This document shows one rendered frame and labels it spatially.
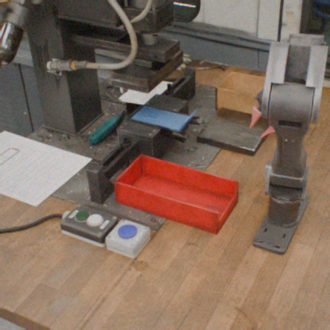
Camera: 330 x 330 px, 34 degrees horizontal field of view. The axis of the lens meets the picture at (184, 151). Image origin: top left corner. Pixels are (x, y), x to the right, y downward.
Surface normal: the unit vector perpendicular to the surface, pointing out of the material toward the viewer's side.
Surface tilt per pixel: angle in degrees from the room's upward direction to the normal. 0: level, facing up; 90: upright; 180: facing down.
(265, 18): 90
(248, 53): 90
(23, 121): 90
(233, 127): 0
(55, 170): 1
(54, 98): 90
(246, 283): 0
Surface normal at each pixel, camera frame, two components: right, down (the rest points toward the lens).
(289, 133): -0.23, 0.87
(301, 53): -0.26, 0.29
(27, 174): -0.02, -0.84
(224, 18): -0.50, 0.50
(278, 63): -0.22, -0.16
